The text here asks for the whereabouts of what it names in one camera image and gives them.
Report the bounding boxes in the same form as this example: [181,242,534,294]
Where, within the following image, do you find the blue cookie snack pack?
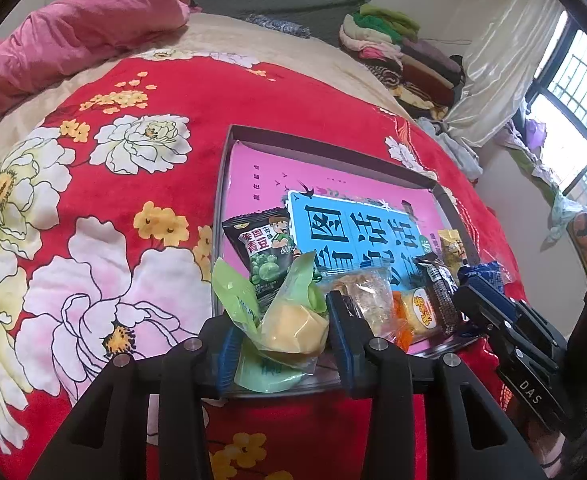
[457,261,505,292]

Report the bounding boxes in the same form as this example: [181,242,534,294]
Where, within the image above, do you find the dark brown cake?
[415,252,461,336]

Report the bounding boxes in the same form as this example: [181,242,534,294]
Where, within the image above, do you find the yellow cartoon snack bar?
[438,230,468,280]

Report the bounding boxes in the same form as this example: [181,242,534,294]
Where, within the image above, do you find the orange bread snack pack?
[392,287,441,352]

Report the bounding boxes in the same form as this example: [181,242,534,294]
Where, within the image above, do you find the clear crispy cake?
[319,266,397,341]

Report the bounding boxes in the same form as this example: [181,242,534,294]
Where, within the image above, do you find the light green pastry pack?
[212,252,329,394]

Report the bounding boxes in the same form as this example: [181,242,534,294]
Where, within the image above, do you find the green pea snack pack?
[222,207,301,313]

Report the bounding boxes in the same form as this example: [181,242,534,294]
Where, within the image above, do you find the person hand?
[507,405,566,478]

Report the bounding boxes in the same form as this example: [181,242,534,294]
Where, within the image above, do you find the floral basket with clothes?
[416,117,483,182]

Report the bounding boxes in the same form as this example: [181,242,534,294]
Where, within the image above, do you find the clothes on window sill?
[493,119,587,276]

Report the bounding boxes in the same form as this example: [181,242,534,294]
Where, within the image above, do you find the pink and blue book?
[220,141,447,292]

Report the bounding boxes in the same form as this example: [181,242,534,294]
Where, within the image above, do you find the red floral blanket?
[0,54,525,479]

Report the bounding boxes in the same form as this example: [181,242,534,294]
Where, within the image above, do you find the dark shallow box tray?
[212,125,479,398]

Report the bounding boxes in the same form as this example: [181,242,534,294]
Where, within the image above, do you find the window with grille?
[525,12,587,208]

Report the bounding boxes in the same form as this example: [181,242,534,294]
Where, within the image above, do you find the stack of folded clothes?
[339,3,466,122]

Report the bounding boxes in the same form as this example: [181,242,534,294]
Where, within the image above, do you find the cream curtain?
[445,0,563,148]

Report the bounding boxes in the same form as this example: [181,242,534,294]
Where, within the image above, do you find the dark patterned pillow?
[245,14,311,39]

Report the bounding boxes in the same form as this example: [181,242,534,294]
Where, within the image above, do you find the pink quilt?
[0,0,192,117]

